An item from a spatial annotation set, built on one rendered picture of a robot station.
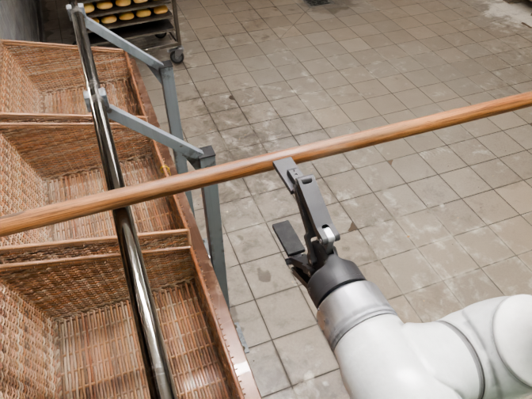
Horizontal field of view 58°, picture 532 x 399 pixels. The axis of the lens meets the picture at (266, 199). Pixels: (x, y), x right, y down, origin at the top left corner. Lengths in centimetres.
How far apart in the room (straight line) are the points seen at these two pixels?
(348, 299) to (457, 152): 241
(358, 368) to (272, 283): 157
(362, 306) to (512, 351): 16
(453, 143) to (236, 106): 134
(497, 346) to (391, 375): 12
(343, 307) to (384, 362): 8
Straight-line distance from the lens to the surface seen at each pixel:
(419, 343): 56
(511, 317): 60
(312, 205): 62
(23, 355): 124
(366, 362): 55
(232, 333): 131
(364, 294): 59
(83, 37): 132
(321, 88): 333
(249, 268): 215
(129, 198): 76
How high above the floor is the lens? 171
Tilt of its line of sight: 44 degrees down
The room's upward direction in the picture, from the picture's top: straight up
